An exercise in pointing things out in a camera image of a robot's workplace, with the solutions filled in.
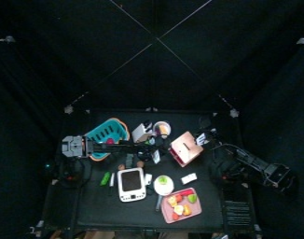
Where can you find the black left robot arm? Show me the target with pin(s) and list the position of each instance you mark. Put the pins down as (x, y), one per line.
(105, 147)

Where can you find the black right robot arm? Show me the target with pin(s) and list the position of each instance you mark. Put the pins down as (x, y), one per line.
(253, 163)

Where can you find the yellow toy starfruit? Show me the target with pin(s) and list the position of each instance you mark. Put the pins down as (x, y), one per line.
(173, 200)

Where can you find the brown toy food piece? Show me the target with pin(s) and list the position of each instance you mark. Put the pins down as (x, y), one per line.
(141, 164)
(122, 167)

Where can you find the rose gold toy toaster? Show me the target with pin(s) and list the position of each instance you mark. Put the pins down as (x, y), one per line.
(186, 148)

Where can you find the white cup with yellow filling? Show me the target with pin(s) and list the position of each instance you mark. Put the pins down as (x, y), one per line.
(162, 128)

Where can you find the white toy knife block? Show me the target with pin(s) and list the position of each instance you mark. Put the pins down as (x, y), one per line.
(141, 132)

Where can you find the small white toy block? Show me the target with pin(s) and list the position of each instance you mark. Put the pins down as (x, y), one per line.
(149, 179)

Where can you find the white bowl with green food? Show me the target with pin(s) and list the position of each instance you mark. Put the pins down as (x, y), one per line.
(163, 184)

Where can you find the white rectangular toy block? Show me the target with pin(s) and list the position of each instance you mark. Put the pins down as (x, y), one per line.
(189, 178)

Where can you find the white toy tablet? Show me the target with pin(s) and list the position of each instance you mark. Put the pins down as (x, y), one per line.
(131, 184)

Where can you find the teal basket with orange rim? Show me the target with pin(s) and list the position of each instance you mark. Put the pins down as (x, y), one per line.
(107, 134)

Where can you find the white toy knife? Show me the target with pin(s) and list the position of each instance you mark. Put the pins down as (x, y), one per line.
(113, 179)

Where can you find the green toy cucumber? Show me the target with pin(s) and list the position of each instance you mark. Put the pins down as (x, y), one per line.
(105, 179)

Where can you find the red toy tomato slice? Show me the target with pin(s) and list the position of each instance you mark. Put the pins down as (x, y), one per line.
(179, 197)

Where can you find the grey toy spoon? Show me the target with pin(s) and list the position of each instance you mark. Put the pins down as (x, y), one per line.
(159, 203)

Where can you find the green toy fruit piece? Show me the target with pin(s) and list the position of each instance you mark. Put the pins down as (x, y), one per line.
(193, 198)

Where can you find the pink tray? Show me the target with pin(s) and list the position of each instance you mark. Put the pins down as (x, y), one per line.
(182, 206)

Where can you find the white and yellow toy egg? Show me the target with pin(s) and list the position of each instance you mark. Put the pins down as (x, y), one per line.
(179, 209)

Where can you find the orange toy food piece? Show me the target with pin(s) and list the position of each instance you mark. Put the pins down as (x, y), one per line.
(187, 210)

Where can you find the small red toy food piece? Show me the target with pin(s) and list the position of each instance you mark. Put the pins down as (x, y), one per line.
(175, 216)

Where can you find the white label sticker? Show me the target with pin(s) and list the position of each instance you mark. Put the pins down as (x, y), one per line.
(238, 213)

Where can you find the silver frame corner bracket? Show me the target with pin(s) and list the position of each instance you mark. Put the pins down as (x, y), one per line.
(234, 112)
(69, 109)

